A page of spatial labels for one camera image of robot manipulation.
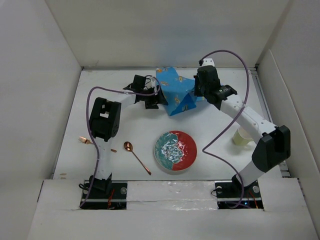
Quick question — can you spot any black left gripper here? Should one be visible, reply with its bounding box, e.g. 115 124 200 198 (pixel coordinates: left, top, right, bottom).
140 85 167 109

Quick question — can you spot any blue patterned cloth napkin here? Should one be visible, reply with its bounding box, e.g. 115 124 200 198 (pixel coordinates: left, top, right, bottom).
156 67 205 116

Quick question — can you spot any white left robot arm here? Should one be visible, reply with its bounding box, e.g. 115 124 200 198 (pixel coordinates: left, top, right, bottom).
85 75 168 180

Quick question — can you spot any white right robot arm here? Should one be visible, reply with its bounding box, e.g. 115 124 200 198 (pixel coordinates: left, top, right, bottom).
194 58 291 197

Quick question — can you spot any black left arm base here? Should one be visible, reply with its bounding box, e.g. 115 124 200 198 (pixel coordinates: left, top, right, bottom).
78 175 128 210

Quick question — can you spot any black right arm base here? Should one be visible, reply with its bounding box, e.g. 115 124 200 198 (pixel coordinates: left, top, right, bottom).
211 180 264 210

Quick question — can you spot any copper spoon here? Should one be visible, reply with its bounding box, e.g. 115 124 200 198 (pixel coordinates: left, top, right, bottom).
123 141 152 176

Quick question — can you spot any pale yellow paper cup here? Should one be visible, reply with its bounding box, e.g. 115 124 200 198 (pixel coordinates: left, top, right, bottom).
232 127 254 146

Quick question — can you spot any red and teal plate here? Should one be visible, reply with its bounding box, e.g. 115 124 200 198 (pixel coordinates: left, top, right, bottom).
153 130 198 173

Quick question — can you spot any copper fork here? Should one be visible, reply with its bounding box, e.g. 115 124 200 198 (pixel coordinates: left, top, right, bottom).
78 136 117 153

